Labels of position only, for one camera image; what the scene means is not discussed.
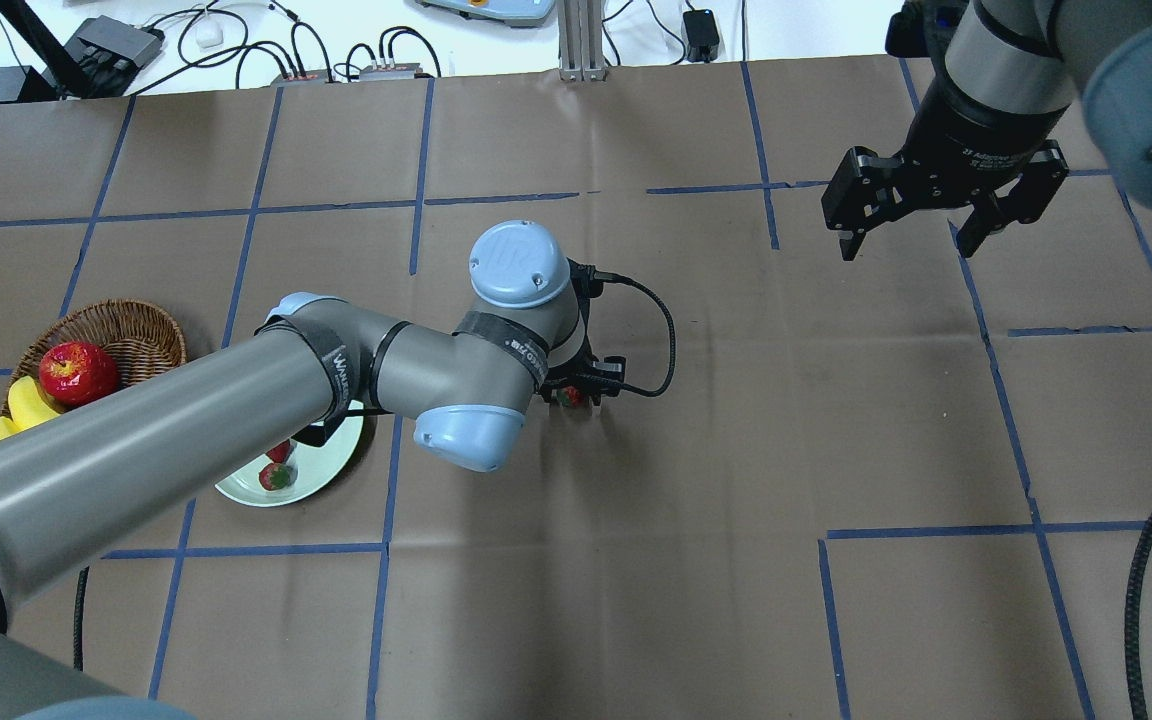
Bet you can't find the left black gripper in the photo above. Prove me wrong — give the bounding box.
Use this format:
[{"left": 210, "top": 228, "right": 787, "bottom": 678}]
[{"left": 538, "top": 263, "right": 626, "bottom": 407}]

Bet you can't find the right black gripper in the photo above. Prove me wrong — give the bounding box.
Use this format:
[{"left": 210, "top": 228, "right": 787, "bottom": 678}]
[{"left": 820, "top": 76, "right": 1068, "bottom": 263}]

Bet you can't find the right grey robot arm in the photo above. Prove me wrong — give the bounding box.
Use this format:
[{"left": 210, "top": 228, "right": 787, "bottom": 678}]
[{"left": 820, "top": 1, "right": 1152, "bottom": 262}]

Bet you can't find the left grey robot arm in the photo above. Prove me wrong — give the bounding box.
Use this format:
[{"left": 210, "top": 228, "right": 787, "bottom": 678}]
[{"left": 0, "top": 220, "right": 620, "bottom": 719}]

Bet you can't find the light green plate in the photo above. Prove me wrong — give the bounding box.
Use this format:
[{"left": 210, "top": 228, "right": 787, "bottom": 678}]
[{"left": 215, "top": 415, "right": 366, "bottom": 509}]

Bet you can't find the black power adapter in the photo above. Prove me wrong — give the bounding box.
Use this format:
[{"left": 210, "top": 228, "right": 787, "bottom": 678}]
[{"left": 682, "top": 8, "right": 721, "bottom": 63}]

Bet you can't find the brown wicker basket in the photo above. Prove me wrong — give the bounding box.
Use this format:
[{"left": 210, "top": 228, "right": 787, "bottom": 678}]
[{"left": 9, "top": 300, "right": 188, "bottom": 389}]

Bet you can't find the red apple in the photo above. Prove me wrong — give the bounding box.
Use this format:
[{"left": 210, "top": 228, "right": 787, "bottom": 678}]
[{"left": 38, "top": 341, "right": 120, "bottom": 407}]

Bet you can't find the yellow banana bunch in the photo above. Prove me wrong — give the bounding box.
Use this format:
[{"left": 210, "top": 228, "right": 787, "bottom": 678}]
[{"left": 0, "top": 376, "right": 67, "bottom": 441}]

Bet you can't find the black box device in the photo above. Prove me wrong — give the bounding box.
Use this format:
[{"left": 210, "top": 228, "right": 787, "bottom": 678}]
[{"left": 65, "top": 15, "right": 165, "bottom": 70}]

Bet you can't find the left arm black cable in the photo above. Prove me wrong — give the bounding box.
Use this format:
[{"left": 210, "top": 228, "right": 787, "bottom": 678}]
[{"left": 576, "top": 268, "right": 677, "bottom": 397}]

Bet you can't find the aluminium profile post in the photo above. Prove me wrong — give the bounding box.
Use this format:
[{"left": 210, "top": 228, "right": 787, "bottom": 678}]
[{"left": 556, "top": 0, "right": 608, "bottom": 82}]

